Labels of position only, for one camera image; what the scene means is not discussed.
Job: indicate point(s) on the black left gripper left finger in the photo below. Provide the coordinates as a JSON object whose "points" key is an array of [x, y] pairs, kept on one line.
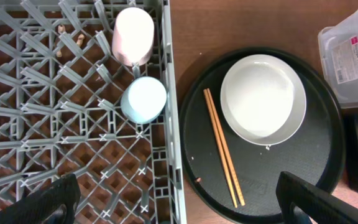
{"points": [[56, 203]]}

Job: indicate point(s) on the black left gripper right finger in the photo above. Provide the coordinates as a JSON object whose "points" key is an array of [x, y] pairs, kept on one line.
{"points": [[301, 201]]}

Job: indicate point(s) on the wooden chopstick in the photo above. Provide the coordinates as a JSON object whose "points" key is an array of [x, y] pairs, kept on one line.
{"points": [[220, 148], [232, 171]]}

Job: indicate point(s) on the blue cup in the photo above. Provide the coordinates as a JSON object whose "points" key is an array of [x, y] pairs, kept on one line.
{"points": [[143, 100]]}

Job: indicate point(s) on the pink cup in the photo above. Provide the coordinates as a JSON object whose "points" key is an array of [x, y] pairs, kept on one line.
{"points": [[133, 36]]}

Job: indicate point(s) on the grey plastic dishwasher rack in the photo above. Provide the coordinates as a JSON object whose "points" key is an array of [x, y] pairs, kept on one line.
{"points": [[60, 112]]}

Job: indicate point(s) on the round black serving tray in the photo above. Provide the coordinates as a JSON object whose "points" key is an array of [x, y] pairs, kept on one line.
{"points": [[315, 153]]}

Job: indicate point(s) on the grey round plate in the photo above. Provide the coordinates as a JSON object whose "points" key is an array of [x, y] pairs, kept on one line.
{"points": [[263, 100]]}

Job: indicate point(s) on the clear plastic bin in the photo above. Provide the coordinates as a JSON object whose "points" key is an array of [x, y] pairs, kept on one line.
{"points": [[338, 49]]}

